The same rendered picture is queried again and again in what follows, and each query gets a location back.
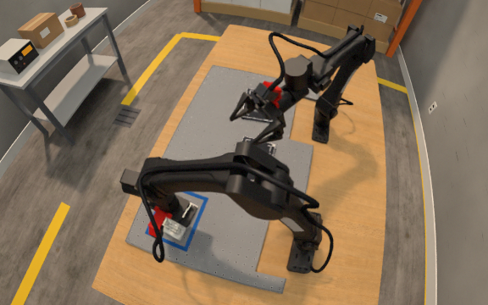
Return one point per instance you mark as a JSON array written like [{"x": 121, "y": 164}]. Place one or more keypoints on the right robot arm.
[{"x": 301, "y": 70}]

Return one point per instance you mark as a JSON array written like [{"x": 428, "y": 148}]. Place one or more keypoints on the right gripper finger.
[
  {"x": 245, "y": 99},
  {"x": 274, "y": 128}
]

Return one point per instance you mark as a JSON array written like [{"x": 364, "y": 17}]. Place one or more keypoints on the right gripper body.
[{"x": 276, "y": 108}]

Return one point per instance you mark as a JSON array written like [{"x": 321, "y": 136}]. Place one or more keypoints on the blue tape outline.
[{"x": 185, "y": 248}]

